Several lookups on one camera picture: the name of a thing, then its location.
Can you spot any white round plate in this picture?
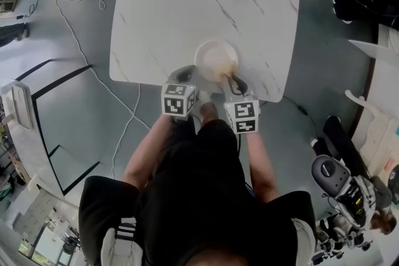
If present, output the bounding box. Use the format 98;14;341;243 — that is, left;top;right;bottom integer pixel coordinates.
194;38;241;82

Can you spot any person's black clothing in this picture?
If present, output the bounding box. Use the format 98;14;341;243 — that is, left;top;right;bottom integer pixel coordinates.
77;118;318;266

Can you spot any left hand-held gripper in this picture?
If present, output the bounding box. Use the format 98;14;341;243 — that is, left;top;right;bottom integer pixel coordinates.
161;64;201;118

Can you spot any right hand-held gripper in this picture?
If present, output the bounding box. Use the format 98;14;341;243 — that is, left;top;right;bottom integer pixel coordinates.
221;71;261;135

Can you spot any person's leg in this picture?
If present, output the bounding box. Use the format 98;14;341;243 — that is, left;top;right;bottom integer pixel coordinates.
198;102;219;126

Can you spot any person's right forearm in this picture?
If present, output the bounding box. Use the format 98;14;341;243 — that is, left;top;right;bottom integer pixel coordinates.
246;132;281;204

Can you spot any grey black headset device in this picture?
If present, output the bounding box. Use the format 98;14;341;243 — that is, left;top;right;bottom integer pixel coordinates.
310;154;354;198

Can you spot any black floor cable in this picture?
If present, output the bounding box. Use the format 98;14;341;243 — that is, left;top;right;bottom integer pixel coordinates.
282;95;320;138

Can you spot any person's white shoe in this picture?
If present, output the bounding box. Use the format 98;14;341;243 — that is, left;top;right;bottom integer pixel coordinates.
197;90;214;107

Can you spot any long white cable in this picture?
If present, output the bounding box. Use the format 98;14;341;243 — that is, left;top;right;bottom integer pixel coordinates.
45;0;152;180

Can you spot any white harness strap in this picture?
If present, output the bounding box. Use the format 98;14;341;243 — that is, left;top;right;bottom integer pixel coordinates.
291;217;317;266
100;217;145;266

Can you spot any white tray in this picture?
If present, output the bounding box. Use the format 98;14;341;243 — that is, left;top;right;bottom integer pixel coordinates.
10;83;34;131

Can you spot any person's left forearm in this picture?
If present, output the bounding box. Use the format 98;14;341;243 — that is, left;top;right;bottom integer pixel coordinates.
122;114;176;194

